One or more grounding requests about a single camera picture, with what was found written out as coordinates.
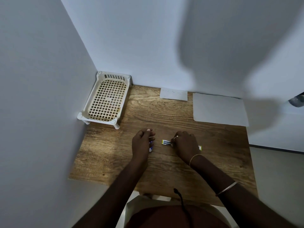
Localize reddish brown garment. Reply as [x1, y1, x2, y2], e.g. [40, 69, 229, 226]
[126, 205, 231, 228]

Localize person's right forearm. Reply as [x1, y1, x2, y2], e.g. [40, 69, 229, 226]
[190, 155, 293, 228]

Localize thin gold wrist bracelet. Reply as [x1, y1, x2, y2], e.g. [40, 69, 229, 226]
[189, 154, 204, 168]

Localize black cord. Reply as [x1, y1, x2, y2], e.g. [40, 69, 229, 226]
[173, 188, 194, 228]

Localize person's left hand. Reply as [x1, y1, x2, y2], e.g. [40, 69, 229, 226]
[132, 128, 156, 164]

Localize small white papers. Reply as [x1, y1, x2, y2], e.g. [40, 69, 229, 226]
[160, 87, 188, 101]

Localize cream plastic lattice basket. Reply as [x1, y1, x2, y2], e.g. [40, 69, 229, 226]
[77, 71, 132, 130]

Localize person's right hand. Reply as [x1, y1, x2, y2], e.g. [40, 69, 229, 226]
[170, 131, 201, 165]

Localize white and yellow stapler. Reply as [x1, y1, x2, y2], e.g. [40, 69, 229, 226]
[162, 139, 204, 151]

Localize person's left forearm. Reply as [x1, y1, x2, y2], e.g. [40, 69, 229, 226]
[73, 159, 149, 228]

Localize silver bangle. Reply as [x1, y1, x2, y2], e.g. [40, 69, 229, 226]
[215, 181, 238, 197]

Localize large white paper sheet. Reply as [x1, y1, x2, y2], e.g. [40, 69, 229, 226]
[193, 92, 249, 127]

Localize white chair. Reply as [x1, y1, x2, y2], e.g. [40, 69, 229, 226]
[116, 191, 238, 228]

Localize crumpled silver object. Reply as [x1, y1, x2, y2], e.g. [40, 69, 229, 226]
[288, 92, 304, 108]

